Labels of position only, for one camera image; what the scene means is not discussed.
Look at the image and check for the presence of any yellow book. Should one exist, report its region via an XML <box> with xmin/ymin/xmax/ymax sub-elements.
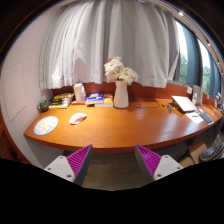
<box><xmin>96</xmin><ymin>94</ymin><xmax>113</xmax><ymax>107</ymax></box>

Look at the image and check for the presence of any blue book stack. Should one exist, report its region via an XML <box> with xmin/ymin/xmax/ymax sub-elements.
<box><xmin>86</xmin><ymin>92</ymin><xmax>104</xmax><ymax>105</ymax></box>

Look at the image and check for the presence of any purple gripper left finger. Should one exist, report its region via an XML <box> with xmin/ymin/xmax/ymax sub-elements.
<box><xmin>45</xmin><ymin>145</ymin><xmax>93</xmax><ymax>186</ymax></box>

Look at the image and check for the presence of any black cable on desk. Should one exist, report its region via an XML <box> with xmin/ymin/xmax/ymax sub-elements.
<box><xmin>129</xmin><ymin>87</ymin><xmax>161</xmax><ymax>109</ymax></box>

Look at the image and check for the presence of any stack of books left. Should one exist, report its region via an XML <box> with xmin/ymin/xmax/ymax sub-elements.
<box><xmin>49</xmin><ymin>93</ymin><xmax>74</xmax><ymax>109</ymax></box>

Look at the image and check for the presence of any black smartphone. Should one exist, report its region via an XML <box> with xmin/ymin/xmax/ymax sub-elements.
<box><xmin>200</xmin><ymin>113</ymin><xmax>213</xmax><ymax>124</ymax></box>

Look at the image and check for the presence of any dark green mug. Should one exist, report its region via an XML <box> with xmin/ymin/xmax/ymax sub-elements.
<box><xmin>37</xmin><ymin>99</ymin><xmax>49</xmax><ymax>112</ymax></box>

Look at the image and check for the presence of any white flower bouquet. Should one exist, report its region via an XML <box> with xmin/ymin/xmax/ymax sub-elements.
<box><xmin>104</xmin><ymin>57</ymin><xmax>138</xmax><ymax>85</ymax></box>

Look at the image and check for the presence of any grey shoe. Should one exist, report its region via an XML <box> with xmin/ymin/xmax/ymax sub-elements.
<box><xmin>199</xmin><ymin>143</ymin><xmax>224</xmax><ymax>163</ymax></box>

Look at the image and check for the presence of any white curtain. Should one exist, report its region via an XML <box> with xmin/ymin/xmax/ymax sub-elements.
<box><xmin>39</xmin><ymin>0</ymin><xmax>179</xmax><ymax>89</ymax></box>

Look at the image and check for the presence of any white computer mouse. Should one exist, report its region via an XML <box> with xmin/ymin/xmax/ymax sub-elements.
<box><xmin>69</xmin><ymin>113</ymin><xmax>87</xmax><ymax>125</ymax></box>

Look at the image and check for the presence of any white ceramic vase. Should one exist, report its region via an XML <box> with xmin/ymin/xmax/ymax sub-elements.
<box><xmin>114</xmin><ymin>81</ymin><xmax>129</xmax><ymax>108</ymax></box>

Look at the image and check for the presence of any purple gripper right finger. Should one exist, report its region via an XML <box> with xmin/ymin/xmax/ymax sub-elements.
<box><xmin>135</xmin><ymin>145</ymin><xmax>182</xmax><ymax>184</ymax></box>

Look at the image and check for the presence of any white paper sheet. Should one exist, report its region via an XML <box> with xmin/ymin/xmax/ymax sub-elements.
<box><xmin>186</xmin><ymin>112</ymin><xmax>203</xmax><ymax>124</ymax></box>

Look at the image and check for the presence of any silver laptop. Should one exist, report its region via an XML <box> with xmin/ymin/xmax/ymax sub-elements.
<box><xmin>172</xmin><ymin>96</ymin><xmax>196</xmax><ymax>112</ymax></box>

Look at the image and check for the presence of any round light blue mouse pad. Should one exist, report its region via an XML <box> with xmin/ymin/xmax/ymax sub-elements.
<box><xmin>34</xmin><ymin>116</ymin><xmax>58</xmax><ymax>136</ymax></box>

